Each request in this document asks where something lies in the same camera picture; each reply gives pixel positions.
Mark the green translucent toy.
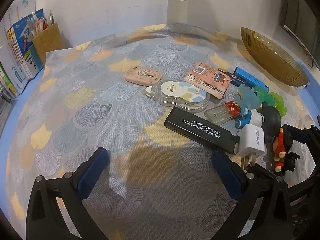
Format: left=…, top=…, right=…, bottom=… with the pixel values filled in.
left=254, top=86, right=287, bottom=119

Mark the clear correction tape dispenser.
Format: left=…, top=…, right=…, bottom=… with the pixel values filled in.
left=145, top=80, right=210, bottom=113

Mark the blue translucent toy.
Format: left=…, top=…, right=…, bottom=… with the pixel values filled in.
left=234, top=84, right=262, bottom=108

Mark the pink flat utility cutter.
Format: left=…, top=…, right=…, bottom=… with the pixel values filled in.
left=124, top=66, right=163, bottom=85

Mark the pink playing card box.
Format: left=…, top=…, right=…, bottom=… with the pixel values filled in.
left=184, top=62, right=230, bottom=99

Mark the blue rectangular box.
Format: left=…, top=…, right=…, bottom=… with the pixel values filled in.
left=230, top=67, right=270, bottom=92

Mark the bunch of pens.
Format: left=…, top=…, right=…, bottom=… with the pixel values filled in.
left=26, top=10, right=55, bottom=39

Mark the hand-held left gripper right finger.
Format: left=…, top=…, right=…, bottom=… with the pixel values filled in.
left=211, top=149, right=292, bottom=240

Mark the clear lighter with red label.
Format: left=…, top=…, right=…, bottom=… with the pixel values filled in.
left=204, top=101, right=242, bottom=127

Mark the black monitor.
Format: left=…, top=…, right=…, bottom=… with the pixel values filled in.
left=279, top=0, right=320, bottom=68

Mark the leaf-patterned tablecloth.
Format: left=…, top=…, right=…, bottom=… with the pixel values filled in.
left=0, top=23, right=320, bottom=240

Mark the brown pen holder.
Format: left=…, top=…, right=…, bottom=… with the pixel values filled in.
left=32, top=22, right=66, bottom=65

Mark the white cylinder stand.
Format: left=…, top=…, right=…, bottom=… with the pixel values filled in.
left=166, top=0, right=188, bottom=25

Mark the amber ribbed glass bowl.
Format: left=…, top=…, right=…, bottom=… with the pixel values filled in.
left=240, top=27, right=309, bottom=87

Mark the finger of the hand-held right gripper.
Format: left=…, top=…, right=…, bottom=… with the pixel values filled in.
left=282, top=124, right=320, bottom=178

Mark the row of books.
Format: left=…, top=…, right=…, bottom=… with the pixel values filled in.
left=0, top=0, right=45, bottom=120

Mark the black card reader stick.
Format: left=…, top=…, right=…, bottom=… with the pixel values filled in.
left=164, top=107, right=240, bottom=155

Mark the red-clad figurine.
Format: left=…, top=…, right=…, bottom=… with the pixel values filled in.
left=272, top=127, right=300, bottom=177

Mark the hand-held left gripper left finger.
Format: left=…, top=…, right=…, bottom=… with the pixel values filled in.
left=26, top=147, right=110, bottom=240

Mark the black white mouse figurine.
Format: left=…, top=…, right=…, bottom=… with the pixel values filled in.
left=234, top=102, right=282, bottom=142

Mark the white wall charger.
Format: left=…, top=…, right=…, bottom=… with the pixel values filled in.
left=235, top=125, right=266, bottom=168

